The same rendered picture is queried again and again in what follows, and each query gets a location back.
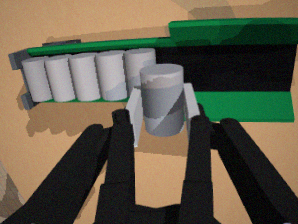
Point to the grey cylinder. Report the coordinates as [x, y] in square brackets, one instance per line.
[60, 78]
[37, 79]
[135, 59]
[112, 75]
[85, 76]
[162, 88]

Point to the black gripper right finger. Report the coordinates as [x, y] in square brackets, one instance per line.
[266, 196]

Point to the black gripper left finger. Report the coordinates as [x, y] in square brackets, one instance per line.
[61, 195]

